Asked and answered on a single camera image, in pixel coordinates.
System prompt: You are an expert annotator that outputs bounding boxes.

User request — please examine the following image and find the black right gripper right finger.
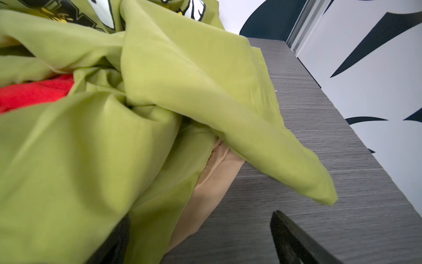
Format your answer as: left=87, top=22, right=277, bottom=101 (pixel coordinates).
left=270, top=211, right=342, bottom=264

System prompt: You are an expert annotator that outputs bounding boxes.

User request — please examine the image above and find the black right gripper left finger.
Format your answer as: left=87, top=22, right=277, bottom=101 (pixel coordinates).
left=86, top=214, right=131, bottom=264

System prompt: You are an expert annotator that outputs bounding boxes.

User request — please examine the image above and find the red cloth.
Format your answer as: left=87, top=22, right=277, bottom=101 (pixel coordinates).
left=1, top=75, right=74, bottom=114

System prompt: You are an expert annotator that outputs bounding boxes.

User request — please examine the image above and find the beige cloth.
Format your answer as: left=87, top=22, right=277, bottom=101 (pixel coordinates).
left=167, top=138, right=245, bottom=252

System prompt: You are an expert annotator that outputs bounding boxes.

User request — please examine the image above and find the green printed t-shirt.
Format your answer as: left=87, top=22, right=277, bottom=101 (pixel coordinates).
left=1, top=1, right=337, bottom=264

